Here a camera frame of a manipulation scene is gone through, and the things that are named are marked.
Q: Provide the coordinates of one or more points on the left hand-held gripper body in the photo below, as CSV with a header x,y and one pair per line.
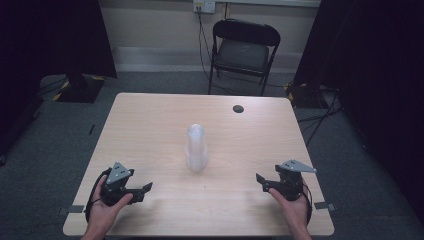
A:
x,y
117,173

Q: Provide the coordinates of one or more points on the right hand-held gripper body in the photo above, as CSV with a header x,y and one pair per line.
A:
x,y
290,183

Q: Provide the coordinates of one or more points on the stack of clear plastic cups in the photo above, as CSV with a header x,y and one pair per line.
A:
x,y
197,150

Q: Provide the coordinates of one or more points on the person's right hand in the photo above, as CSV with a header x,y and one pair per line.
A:
x,y
295,213

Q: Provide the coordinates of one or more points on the person's left hand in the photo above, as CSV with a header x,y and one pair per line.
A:
x,y
103,215

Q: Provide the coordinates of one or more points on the grey tape strip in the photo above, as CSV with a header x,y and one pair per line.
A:
x,y
323,206
75,209

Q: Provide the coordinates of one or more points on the black marker pen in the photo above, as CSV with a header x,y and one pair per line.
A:
x,y
91,129

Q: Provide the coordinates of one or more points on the black round table grommet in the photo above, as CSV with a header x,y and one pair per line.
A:
x,y
238,108

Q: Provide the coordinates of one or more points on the black stand base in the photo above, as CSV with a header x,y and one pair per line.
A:
x,y
80,90
301,96

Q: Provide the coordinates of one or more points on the black folding chair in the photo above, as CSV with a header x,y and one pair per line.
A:
x,y
245,53

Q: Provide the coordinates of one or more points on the dark curtain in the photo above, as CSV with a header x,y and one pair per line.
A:
x,y
376,83
50,40

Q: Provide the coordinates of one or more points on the white wall socket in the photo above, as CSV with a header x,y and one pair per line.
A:
x,y
204,5

